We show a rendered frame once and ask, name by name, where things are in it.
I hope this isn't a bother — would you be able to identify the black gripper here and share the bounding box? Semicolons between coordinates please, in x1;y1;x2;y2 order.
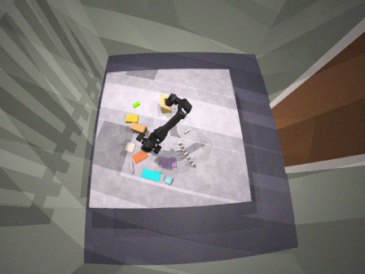
136;133;161;154

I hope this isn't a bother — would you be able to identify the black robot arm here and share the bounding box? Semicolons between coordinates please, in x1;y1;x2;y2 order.
141;93;192;153

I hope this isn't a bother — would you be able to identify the teal cube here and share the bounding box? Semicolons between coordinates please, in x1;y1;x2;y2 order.
165;175;172;184

